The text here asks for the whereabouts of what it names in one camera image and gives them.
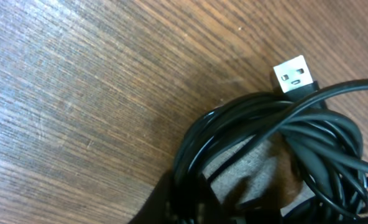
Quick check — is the black USB cable bundle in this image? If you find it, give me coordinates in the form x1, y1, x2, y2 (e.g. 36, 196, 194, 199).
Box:
170, 55, 368, 224

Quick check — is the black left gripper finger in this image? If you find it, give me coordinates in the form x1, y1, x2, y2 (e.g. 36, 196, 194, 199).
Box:
129, 170, 231, 224

